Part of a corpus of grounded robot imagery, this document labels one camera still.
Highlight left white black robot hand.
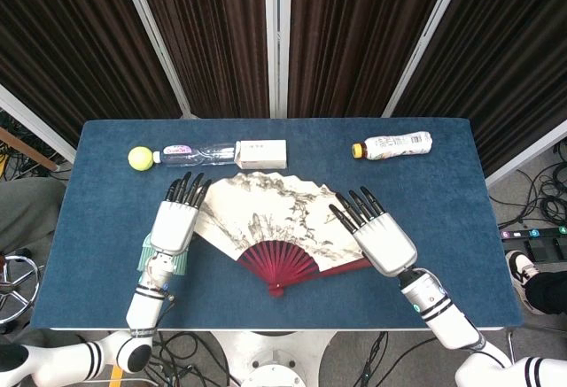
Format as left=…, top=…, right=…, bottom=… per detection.
left=148, top=172, right=213, bottom=256

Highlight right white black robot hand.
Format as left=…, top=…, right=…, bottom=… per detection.
left=328, top=186, right=419, bottom=278

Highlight paper folding fan red ribs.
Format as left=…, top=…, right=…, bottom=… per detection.
left=193, top=172, right=376, bottom=298

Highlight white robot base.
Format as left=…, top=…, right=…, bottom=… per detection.
left=212, top=329, right=333, bottom=387

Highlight mint green hand brush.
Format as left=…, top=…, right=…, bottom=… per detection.
left=136, top=234, right=190, bottom=277

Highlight blue felt table mat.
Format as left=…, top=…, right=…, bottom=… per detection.
left=29, top=117, right=523, bottom=329

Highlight clear plastic water bottle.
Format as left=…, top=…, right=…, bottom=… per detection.
left=152, top=143, right=237, bottom=168

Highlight yellow tennis ball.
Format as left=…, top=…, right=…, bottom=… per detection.
left=128, top=145, right=155, bottom=172

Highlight white labelled bottle yellow cap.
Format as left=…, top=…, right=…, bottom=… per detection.
left=351, top=130, right=433, bottom=161

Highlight white carton box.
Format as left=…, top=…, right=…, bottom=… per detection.
left=233, top=139, right=288, bottom=170

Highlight white and black sneaker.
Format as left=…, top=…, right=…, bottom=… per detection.
left=504, top=250, right=540, bottom=315

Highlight grey trousers leg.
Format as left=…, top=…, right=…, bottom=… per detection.
left=0, top=177, right=67, bottom=253

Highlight black strip with numbered buttons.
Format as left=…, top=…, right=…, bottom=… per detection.
left=500, top=226, right=567, bottom=241

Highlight brown wooden stick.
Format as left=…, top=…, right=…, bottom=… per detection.
left=0, top=128, right=59, bottom=172

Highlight black foot pedal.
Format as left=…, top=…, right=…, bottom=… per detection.
left=524, top=238, right=567, bottom=265

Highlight chrome stool base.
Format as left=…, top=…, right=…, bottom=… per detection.
left=0, top=249, right=43, bottom=327

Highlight black trousers leg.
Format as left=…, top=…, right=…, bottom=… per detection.
left=524, top=271, right=567, bottom=313

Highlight brown pleated screen panel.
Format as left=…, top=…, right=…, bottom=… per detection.
left=0, top=0, right=185, bottom=162
left=115, top=0, right=280, bottom=119
left=383, top=0, right=567, bottom=189
left=276, top=0, right=470, bottom=119

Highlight black cable with green light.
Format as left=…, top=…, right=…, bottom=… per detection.
left=353, top=331, right=389, bottom=387

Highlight long black cable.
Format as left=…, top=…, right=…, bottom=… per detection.
left=486, top=169, right=546, bottom=225

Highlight tangled black cables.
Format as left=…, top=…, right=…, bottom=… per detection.
left=148, top=331, right=232, bottom=387

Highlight black cable coil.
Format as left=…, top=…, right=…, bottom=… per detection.
left=529, top=163, right=567, bottom=225

